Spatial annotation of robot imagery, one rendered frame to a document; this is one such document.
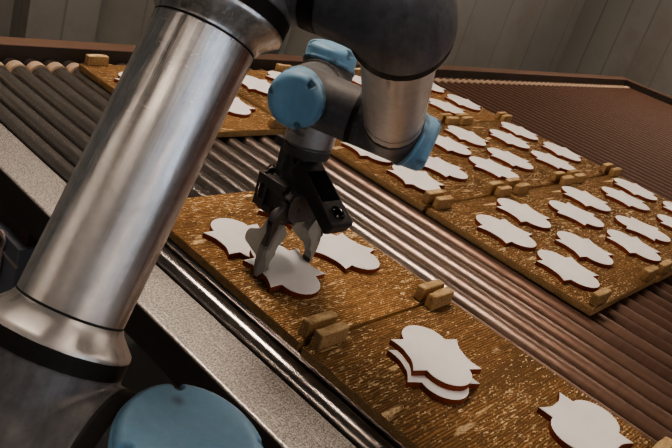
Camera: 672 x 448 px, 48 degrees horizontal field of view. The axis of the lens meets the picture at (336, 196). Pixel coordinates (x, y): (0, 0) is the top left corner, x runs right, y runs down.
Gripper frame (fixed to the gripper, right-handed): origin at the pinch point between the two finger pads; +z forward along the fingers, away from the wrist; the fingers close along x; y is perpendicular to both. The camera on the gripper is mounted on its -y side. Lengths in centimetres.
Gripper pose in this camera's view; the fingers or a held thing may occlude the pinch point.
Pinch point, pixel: (285, 268)
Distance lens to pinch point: 118.4
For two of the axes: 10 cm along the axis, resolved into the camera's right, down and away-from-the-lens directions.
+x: -6.8, 0.9, -7.3
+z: -2.6, 9.0, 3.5
